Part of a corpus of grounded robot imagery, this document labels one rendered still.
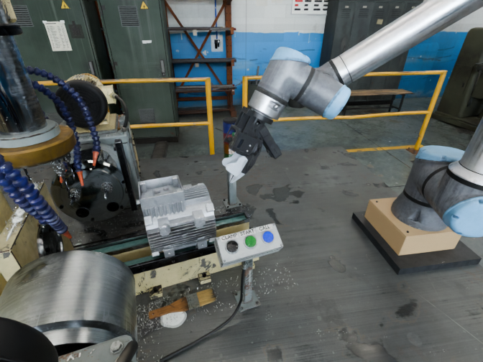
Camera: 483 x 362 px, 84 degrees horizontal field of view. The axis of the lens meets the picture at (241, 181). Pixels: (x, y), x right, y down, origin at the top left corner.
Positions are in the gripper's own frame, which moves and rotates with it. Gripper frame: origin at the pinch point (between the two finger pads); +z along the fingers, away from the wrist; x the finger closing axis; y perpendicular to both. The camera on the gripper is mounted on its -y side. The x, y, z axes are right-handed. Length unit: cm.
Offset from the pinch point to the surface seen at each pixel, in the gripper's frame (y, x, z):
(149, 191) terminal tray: 18.7, -9.7, 15.8
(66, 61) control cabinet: 86, -339, 47
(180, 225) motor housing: 9.9, 1.8, 18.2
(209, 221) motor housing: 1.9, 1.7, 14.7
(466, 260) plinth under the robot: -83, 28, -8
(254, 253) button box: -4.6, 18.9, 10.8
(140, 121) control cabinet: -13, -326, 81
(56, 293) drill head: 35.6, 25.7, 20.3
